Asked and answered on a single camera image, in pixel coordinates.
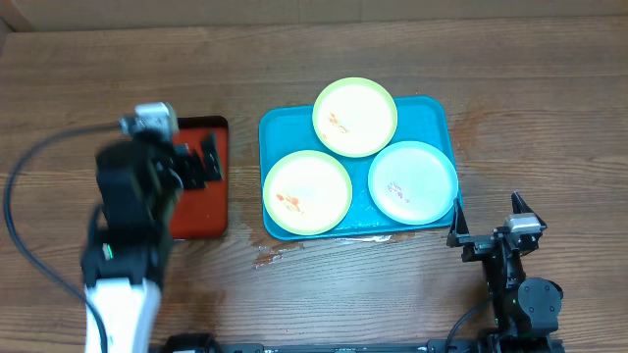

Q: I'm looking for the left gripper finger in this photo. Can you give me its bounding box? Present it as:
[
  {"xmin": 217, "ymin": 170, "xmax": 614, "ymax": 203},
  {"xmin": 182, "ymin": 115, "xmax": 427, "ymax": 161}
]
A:
[
  {"xmin": 200, "ymin": 132, "xmax": 224, "ymax": 181},
  {"xmin": 174, "ymin": 144, "xmax": 206, "ymax": 190}
]

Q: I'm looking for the teal tray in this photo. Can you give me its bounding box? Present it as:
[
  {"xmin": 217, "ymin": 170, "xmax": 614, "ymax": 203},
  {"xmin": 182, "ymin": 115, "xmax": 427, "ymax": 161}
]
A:
[{"xmin": 258, "ymin": 96, "xmax": 455, "ymax": 238}]

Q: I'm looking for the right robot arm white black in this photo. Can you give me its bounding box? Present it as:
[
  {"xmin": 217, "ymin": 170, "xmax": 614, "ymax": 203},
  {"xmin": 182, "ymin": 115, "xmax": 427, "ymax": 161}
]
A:
[{"xmin": 443, "ymin": 192, "xmax": 564, "ymax": 353}]

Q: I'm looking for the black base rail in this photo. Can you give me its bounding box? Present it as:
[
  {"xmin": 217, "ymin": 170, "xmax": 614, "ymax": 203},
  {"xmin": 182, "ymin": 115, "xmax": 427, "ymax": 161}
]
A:
[{"xmin": 148, "ymin": 333, "xmax": 565, "ymax": 353}]

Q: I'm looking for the red tray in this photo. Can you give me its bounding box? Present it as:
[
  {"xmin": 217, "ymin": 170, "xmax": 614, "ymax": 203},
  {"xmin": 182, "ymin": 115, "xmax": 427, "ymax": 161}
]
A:
[{"xmin": 170, "ymin": 116, "xmax": 229, "ymax": 240}]

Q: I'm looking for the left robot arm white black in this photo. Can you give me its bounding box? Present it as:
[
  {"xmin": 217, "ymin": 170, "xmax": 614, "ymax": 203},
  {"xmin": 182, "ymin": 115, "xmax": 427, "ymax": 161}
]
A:
[{"xmin": 80, "ymin": 132, "xmax": 222, "ymax": 352}]

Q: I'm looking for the green-rimmed plate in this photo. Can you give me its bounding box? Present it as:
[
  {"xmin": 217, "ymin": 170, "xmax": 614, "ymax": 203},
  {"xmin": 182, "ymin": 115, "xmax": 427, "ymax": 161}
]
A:
[
  {"xmin": 312, "ymin": 77, "xmax": 398, "ymax": 158},
  {"xmin": 262, "ymin": 150, "xmax": 352, "ymax": 236}
]

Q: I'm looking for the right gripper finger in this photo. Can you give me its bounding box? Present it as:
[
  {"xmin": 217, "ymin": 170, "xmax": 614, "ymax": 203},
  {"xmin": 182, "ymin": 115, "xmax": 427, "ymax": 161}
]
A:
[
  {"xmin": 448, "ymin": 199, "xmax": 470, "ymax": 245},
  {"xmin": 511, "ymin": 191, "xmax": 543, "ymax": 226}
]

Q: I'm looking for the light blue plate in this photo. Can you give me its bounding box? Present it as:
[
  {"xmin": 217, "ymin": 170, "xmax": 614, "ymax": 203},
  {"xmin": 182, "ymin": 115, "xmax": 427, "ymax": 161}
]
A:
[{"xmin": 367, "ymin": 141, "xmax": 459, "ymax": 226}]

